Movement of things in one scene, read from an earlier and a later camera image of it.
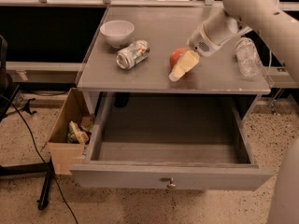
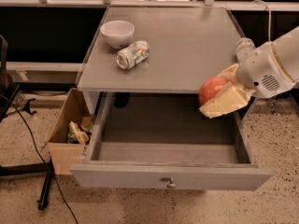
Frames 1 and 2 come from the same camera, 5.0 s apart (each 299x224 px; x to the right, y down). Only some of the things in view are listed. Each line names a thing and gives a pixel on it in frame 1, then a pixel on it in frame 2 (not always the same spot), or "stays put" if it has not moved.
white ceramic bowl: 117,33 stays put
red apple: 176,55 → 208,88
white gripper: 202,43 → 263,68
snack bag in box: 76,134 stays put
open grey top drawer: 172,141 stays put
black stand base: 8,92 stays put
